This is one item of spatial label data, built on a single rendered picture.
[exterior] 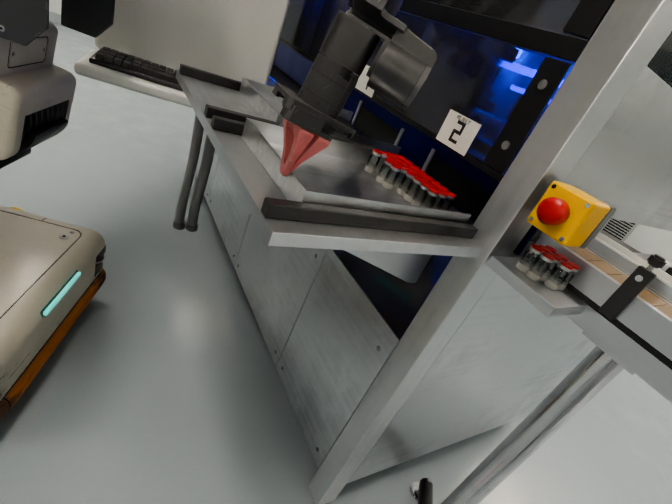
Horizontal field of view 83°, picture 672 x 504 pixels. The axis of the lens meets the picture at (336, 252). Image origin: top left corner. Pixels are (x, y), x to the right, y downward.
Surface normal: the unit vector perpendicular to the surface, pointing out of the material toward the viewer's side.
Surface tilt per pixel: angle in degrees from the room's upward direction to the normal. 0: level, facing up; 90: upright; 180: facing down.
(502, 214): 90
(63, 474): 0
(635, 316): 90
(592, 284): 90
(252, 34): 90
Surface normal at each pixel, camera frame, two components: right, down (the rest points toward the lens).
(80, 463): 0.37, -0.81
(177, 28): 0.29, 0.58
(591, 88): -0.82, -0.04
